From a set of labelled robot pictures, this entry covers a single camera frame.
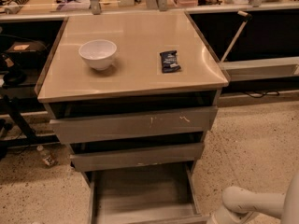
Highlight grey bottom drawer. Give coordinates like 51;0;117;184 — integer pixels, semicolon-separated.
87;163;207;224

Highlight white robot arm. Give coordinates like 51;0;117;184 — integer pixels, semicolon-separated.
206;173;299;224

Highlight black floor cable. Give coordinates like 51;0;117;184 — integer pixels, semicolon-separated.
242;90;280;99

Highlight grey middle drawer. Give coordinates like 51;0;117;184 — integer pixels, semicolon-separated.
70;143;204;172

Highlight dark blue snack packet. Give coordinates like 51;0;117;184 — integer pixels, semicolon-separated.
160;50;181;73

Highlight grey drawer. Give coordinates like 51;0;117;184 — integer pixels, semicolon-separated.
70;143;204;172
87;163;207;224
50;106;218;144

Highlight grey drawer cabinet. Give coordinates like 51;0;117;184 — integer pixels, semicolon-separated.
36;11;228;224

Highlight black bag with label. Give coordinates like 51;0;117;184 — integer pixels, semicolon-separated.
4;41;48;63

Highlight grey top drawer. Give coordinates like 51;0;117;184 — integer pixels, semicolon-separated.
50;106;218;144

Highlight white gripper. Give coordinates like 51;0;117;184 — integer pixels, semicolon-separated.
206;205;258;224

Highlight clear plastic bottle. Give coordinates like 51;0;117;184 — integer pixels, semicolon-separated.
36;145;57;167

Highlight long workbench with shelf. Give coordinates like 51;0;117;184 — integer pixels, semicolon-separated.
1;0;298;119

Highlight black metal stand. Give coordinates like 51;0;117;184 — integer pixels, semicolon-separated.
0;95;59;160

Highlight white stick with black tip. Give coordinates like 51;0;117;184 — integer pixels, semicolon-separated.
221;10;252;63

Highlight white ceramic bowl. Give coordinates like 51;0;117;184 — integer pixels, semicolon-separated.
78;39;117;70

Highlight black headphones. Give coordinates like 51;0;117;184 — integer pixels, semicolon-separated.
0;53;28;87

